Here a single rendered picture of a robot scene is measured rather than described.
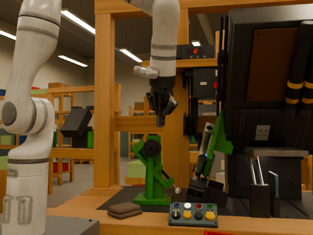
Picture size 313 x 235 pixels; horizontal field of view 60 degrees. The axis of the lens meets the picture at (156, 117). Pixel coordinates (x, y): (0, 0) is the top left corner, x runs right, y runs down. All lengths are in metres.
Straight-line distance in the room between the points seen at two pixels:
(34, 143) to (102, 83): 0.89
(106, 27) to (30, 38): 0.97
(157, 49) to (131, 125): 0.90
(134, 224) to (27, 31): 0.62
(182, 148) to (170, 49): 0.80
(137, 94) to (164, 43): 11.35
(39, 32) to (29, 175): 0.33
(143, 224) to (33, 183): 0.37
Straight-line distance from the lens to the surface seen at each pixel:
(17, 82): 0.70
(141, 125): 1.56
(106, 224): 0.93
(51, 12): 0.72
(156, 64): 0.74
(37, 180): 0.71
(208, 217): 0.88
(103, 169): 1.54
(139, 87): 12.07
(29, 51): 0.69
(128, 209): 0.97
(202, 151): 1.21
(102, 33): 1.62
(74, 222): 0.82
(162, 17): 0.71
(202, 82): 1.35
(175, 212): 0.89
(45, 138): 0.72
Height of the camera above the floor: 1.19
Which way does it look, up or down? 3 degrees up
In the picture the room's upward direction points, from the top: straight up
